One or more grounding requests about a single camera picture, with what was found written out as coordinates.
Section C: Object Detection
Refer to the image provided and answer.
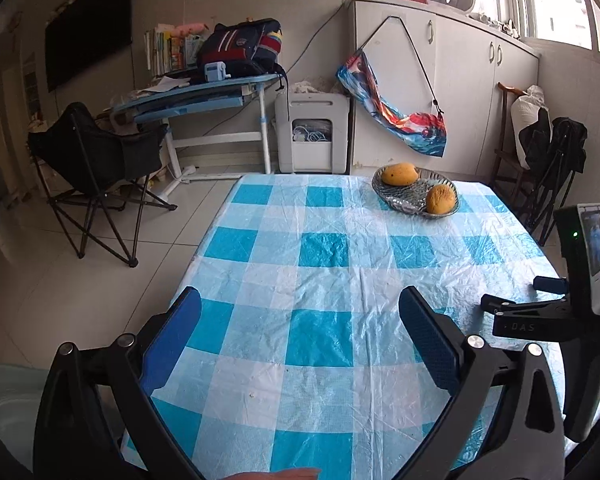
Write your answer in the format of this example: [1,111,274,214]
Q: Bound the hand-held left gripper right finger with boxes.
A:
[399,286,567,480]

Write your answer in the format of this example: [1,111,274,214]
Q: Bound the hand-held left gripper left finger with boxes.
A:
[32,287,205,480]

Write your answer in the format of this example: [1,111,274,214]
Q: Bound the person's left hand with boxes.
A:
[221,467,324,480]

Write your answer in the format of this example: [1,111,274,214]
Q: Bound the folded black camping chair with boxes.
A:
[520,107,589,246]

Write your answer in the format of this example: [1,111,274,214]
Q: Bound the yellow mango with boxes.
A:
[425,184,457,215]
[381,162,420,186]

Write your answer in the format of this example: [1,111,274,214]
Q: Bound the blue checkered tablecloth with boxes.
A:
[120,172,572,480]

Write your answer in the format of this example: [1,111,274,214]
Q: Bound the patterned glass dish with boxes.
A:
[371,165,461,221]

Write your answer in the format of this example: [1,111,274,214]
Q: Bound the wooden chair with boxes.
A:
[492,82,541,197]

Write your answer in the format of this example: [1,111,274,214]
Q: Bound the white sack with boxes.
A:
[511,85,546,171]

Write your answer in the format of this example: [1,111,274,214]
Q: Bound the open black folding chair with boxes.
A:
[27,102,179,267]

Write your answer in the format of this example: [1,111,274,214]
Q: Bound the white cabinet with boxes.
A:
[347,0,541,181]

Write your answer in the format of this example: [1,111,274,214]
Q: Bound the colourful hanging kite bag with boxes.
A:
[336,16,449,159]

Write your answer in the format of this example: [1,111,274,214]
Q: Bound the blue study desk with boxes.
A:
[110,74,279,184]

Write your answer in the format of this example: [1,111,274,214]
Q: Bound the white papers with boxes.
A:
[130,75,191,101]

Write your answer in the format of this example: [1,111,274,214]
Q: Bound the window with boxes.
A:
[467,0,600,59]

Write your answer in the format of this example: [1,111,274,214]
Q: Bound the row of books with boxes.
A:
[144,24,204,75]

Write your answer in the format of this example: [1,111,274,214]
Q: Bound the navy red backpack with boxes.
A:
[196,18,287,79]

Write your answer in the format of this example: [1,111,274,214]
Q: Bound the black wall television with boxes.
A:
[45,0,134,94]

